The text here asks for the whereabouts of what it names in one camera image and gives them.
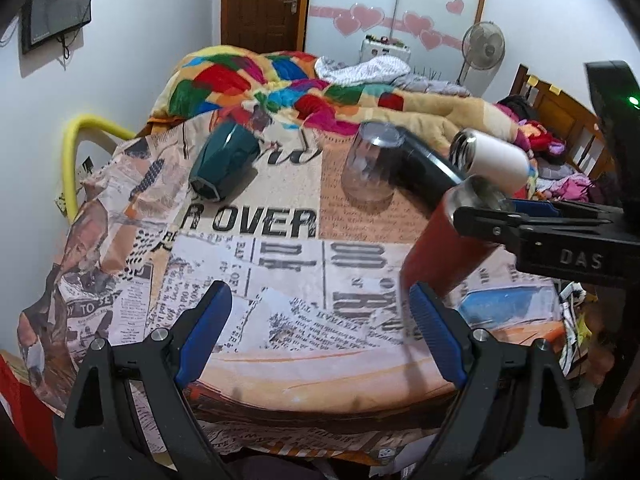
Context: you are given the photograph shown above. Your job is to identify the newspaper print tablecloth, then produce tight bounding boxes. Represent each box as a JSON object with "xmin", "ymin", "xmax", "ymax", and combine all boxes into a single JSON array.
[{"xmin": 16, "ymin": 109, "xmax": 576, "ymax": 466}]

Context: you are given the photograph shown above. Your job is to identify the pink clothes pile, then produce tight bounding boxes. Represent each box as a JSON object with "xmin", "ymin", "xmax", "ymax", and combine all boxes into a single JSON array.
[{"xmin": 497, "ymin": 96, "xmax": 622, "ymax": 207}]

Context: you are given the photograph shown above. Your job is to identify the white cabinet box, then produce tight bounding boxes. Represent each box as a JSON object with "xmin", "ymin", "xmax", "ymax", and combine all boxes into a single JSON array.
[{"xmin": 359, "ymin": 35, "xmax": 411, "ymax": 63}]

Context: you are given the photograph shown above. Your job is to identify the red thermos cup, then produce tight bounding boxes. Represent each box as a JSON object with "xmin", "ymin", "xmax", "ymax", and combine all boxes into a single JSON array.
[{"xmin": 399, "ymin": 176, "xmax": 513, "ymax": 297}]

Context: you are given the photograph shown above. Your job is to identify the frosted glass wardrobe doors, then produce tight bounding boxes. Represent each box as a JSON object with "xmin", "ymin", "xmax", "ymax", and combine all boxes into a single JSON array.
[{"xmin": 305, "ymin": 0, "xmax": 485, "ymax": 81}]

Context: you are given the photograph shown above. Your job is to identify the white checked cloth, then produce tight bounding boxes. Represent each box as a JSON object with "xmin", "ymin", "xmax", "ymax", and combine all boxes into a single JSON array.
[{"xmin": 314, "ymin": 55, "xmax": 411, "ymax": 87}]

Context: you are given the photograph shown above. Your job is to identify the grey bedsheet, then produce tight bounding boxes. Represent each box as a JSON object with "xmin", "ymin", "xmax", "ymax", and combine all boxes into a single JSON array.
[{"xmin": 392, "ymin": 73, "xmax": 471, "ymax": 98}]

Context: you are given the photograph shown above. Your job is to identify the colourful patchwork blanket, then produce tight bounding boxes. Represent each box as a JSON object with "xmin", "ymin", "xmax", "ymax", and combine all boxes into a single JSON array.
[{"xmin": 149, "ymin": 46, "xmax": 530, "ymax": 155}]

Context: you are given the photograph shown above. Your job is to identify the dark green faceted cup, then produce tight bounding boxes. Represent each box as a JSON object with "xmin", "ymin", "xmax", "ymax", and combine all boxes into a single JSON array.
[{"xmin": 189, "ymin": 120, "xmax": 260, "ymax": 202}]

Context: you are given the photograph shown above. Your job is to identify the small wall monitor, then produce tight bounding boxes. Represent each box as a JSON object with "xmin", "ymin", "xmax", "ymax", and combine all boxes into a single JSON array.
[{"xmin": 21, "ymin": 0, "xmax": 92, "ymax": 54}]

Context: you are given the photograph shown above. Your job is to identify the wooden headboard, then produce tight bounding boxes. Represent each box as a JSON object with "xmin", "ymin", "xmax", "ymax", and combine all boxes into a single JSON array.
[{"xmin": 511, "ymin": 64, "xmax": 615, "ymax": 181}]

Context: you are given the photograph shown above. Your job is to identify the yellow foam tube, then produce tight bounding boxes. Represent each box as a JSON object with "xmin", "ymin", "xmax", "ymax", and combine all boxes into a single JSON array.
[{"xmin": 55, "ymin": 114, "xmax": 136, "ymax": 223}]

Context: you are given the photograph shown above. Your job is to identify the brown wooden door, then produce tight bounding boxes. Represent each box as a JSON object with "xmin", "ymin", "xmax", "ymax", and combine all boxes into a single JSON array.
[{"xmin": 220, "ymin": 0, "xmax": 309, "ymax": 53}]

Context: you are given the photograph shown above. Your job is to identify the white thermos cup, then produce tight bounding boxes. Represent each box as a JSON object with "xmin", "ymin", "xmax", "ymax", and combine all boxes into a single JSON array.
[{"xmin": 449, "ymin": 128, "xmax": 530, "ymax": 196}]

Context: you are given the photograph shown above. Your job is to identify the standing electric fan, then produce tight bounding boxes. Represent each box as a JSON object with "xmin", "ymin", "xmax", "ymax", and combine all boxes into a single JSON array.
[{"xmin": 457, "ymin": 21, "xmax": 506, "ymax": 84}]

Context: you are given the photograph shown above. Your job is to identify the black thermos bottle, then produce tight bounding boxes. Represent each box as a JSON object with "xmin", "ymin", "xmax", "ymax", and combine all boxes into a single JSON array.
[{"xmin": 390, "ymin": 127, "xmax": 465, "ymax": 211}]

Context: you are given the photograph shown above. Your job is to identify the clear plastic cup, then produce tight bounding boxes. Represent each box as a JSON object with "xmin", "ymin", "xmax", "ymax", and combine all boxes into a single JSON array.
[{"xmin": 341, "ymin": 122, "xmax": 404, "ymax": 204}]

